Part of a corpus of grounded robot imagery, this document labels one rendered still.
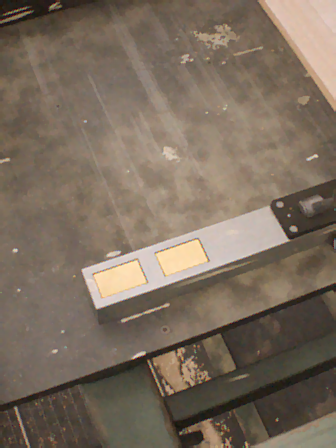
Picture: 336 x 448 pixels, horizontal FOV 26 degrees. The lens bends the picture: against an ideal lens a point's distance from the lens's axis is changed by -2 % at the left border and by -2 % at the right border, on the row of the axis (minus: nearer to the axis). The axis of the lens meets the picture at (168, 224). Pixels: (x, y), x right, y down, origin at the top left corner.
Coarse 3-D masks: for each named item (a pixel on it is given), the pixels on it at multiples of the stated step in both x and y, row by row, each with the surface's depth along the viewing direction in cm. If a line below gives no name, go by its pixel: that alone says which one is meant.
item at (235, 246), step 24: (240, 216) 81; (264, 216) 81; (168, 240) 79; (216, 240) 79; (240, 240) 79; (264, 240) 79; (288, 240) 79; (312, 240) 81; (96, 264) 77; (120, 264) 77; (144, 264) 77; (216, 264) 77; (240, 264) 79; (264, 264) 81; (96, 288) 76; (144, 288) 76; (168, 288) 77; (192, 288) 79; (96, 312) 76; (120, 312) 77
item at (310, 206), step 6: (306, 198) 80; (312, 198) 80; (318, 198) 79; (330, 198) 74; (300, 204) 79; (306, 204) 79; (312, 204) 79; (318, 204) 77; (324, 204) 75; (330, 204) 74; (306, 210) 79; (312, 210) 79; (318, 210) 78; (324, 210) 80; (306, 216) 79
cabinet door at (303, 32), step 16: (272, 0) 102; (288, 0) 103; (304, 0) 103; (320, 0) 103; (272, 16) 102; (288, 16) 101; (304, 16) 101; (320, 16) 101; (288, 32) 99; (304, 32) 99; (320, 32) 99; (304, 48) 97; (320, 48) 97; (304, 64) 98; (320, 64) 96; (320, 80) 95
